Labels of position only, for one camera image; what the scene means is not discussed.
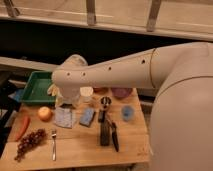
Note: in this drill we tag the yellow apple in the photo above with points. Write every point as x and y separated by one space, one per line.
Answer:
44 113

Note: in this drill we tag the blue cup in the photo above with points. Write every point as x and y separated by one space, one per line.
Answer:
127 113

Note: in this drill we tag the light blue cloth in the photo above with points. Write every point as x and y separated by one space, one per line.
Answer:
64 117

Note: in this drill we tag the purple bowl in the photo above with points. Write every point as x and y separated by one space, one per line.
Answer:
121 93

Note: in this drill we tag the red orange pepper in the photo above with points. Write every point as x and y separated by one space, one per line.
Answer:
23 128

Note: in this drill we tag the purple grape bunch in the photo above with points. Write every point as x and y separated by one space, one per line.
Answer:
29 142

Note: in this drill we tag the white cup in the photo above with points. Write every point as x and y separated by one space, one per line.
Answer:
86 93

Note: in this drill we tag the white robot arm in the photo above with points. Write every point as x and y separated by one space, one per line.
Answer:
181 127

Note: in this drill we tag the orange bowl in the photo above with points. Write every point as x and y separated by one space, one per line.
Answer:
100 90

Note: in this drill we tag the green plastic tray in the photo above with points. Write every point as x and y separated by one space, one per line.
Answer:
35 91

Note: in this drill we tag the blue object left of tray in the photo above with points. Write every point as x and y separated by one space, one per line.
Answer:
17 95

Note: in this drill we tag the black handled knife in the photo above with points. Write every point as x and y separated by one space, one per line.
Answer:
114 133

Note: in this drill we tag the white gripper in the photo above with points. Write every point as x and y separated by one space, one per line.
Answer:
67 94

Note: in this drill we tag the black rectangular block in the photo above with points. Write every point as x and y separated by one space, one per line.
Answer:
104 134

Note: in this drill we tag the blue sponge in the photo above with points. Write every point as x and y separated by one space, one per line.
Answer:
87 117

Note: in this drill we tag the silver fork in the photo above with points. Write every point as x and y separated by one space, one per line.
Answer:
53 134

